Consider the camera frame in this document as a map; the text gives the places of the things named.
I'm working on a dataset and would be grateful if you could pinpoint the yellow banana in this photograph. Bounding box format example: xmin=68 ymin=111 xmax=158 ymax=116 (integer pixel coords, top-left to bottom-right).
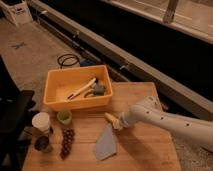
xmin=104 ymin=113 xmax=117 ymax=123

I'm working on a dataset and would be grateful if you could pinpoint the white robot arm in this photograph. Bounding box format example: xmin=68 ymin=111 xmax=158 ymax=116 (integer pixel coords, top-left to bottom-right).
xmin=113 ymin=96 xmax=213 ymax=152

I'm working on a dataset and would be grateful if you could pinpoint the blue grey cloth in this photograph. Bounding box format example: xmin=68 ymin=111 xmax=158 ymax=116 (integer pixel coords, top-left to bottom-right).
xmin=94 ymin=124 xmax=117 ymax=161

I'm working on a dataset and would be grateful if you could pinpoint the purple grape bunch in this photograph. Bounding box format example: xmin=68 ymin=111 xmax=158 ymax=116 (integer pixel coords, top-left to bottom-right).
xmin=60 ymin=128 xmax=75 ymax=159

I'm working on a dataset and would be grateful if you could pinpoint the green cup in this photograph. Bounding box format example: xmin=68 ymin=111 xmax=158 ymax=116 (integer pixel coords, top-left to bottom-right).
xmin=57 ymin=110 xmax=72 ymax=125

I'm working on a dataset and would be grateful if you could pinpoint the blue object on floor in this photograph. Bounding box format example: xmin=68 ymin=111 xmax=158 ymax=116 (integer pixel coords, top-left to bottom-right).
xmin=80 ymin=59 xmax=95 ymax=67

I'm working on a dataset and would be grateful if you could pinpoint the yellow plastic bin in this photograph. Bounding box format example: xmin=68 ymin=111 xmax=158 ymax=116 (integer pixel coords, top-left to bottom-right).
xmin=43 ymin=65 xmax=113 ymax=111

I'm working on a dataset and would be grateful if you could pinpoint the white paper cup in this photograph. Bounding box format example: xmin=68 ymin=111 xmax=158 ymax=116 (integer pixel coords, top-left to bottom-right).
xmin=32 ymin=112 xmax=51 ymax=133

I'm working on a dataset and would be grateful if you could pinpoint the dark metal can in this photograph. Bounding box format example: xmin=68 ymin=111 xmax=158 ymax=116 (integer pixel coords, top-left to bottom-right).
xmin=34 ymin=136 xmax=52 ymax=153

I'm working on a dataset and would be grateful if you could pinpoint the black chair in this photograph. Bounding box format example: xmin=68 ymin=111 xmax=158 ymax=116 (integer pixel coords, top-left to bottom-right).
xmin=0 ymin=55 xmax=34 ymax=171

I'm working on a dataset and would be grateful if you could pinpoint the white storage box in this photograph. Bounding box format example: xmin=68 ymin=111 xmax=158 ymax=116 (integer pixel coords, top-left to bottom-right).
xmin=0 ymin=0 xmax=33 ymax=27

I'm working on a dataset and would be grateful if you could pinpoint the black coiled cable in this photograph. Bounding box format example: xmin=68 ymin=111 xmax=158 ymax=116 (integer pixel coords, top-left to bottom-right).
xmin=56 ymin=53 xmax=81 ymax=69

